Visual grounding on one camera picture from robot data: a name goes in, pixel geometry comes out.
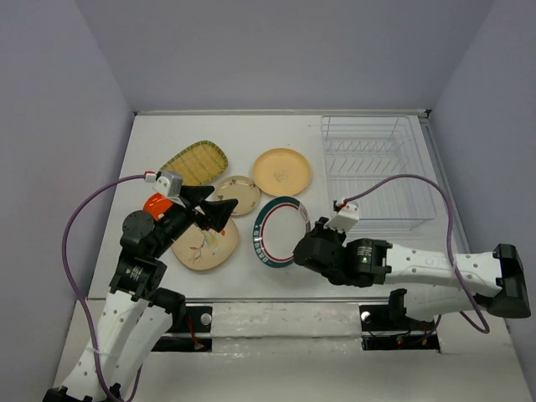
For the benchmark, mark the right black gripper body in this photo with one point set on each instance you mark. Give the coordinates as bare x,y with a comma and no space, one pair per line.
329,234

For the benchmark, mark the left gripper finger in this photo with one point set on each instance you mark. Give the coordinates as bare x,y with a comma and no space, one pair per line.
193,196
217,213

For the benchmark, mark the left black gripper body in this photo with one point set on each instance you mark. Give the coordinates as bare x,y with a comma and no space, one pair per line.
176,220

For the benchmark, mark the small cream calligraphy plate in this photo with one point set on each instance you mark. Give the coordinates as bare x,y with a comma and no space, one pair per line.
241,188

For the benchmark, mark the beige bird-pattern plate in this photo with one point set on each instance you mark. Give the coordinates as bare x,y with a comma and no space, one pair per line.
203,250

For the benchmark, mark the white plate green rim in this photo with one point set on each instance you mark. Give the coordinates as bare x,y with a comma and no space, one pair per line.
278,228

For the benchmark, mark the peach round plate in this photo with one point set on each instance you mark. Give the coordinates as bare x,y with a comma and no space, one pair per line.
282,171

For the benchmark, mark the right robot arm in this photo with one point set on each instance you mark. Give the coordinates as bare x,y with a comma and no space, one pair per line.
428,283

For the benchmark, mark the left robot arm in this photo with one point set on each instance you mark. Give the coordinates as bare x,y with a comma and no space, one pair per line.
138,311

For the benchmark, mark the orange round plate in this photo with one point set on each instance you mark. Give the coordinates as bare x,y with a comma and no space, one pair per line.
157,205

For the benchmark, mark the green bamboo-pattern tray plate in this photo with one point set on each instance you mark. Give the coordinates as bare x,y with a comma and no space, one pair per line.
199,163

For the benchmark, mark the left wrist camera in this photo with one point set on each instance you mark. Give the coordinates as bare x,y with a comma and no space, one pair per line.
168,184

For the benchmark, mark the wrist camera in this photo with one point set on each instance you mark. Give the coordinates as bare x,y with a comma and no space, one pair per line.
346,216
168,184

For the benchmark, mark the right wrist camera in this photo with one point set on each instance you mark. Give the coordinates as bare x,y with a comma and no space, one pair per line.
346,216

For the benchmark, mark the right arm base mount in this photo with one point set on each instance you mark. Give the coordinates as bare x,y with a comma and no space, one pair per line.
380,333

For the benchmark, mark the white wire dish rack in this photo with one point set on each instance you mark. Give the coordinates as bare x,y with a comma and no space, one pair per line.
361,151

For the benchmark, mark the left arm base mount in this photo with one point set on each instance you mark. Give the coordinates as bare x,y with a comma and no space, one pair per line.
189,333

